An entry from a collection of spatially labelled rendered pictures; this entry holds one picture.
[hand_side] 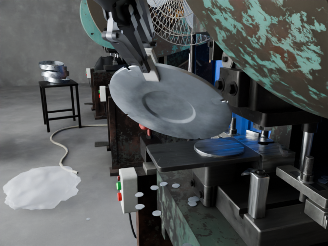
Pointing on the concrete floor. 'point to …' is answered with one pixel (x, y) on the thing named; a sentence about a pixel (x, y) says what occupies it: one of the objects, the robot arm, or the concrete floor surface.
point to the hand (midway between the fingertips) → (149, 65)
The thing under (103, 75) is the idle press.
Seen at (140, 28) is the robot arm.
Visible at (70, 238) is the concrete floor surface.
